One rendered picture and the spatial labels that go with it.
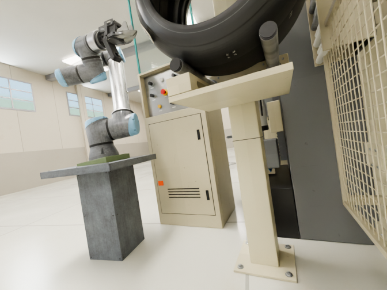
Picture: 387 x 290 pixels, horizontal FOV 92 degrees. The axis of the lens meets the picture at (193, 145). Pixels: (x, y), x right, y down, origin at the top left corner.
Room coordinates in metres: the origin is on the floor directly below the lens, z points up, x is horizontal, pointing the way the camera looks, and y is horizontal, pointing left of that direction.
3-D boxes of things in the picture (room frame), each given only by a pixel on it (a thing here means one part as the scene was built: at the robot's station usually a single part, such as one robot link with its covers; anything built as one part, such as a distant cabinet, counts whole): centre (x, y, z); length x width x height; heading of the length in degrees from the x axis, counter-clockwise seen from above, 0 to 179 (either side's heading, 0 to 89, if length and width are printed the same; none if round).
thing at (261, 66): (0.86, -0.26, 0.90); 0.40 x 0.03 x 0.10; 64
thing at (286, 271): (0.94, -0.28, 0.01); 0.27 x 0.27 x 0.02; 64
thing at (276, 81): (0.70, -0.18, 0.80); 0.37 x 0.36 x 0.02; 64
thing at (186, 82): (0.76, -0.06, 0.83); 0.36 x 0.09 x 0.06; 154
